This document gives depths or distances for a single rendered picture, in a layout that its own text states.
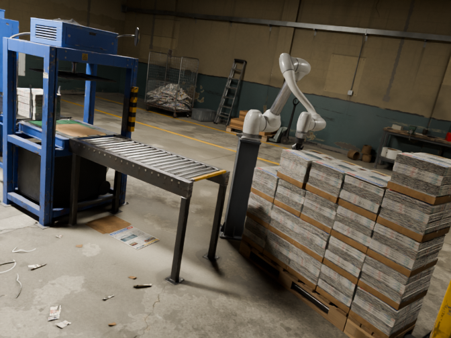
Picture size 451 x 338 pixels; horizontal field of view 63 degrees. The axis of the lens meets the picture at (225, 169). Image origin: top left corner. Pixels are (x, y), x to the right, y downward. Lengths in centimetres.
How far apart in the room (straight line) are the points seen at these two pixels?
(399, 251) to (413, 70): 724
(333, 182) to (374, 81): 699
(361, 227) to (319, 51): 770
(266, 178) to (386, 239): 109
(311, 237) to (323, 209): 24
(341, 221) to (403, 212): 44
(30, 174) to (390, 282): 312
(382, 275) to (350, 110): 732
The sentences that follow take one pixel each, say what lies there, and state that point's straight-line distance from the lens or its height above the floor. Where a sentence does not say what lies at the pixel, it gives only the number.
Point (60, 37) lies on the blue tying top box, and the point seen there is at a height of 163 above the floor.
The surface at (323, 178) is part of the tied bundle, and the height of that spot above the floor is 96.
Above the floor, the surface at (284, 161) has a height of 98.
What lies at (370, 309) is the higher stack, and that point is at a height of 28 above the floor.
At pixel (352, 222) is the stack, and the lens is 262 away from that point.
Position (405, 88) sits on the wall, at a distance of 942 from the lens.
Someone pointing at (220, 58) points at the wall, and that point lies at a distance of 1120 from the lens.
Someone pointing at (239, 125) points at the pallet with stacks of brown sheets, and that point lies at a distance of 954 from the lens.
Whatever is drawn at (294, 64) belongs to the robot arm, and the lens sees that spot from 327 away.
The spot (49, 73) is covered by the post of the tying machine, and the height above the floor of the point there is 134.
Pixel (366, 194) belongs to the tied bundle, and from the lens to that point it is 254.
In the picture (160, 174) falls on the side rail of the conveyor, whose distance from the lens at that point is 274.
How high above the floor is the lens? 161
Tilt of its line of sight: 15 degrees down
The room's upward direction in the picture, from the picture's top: 10 degrees clockwise
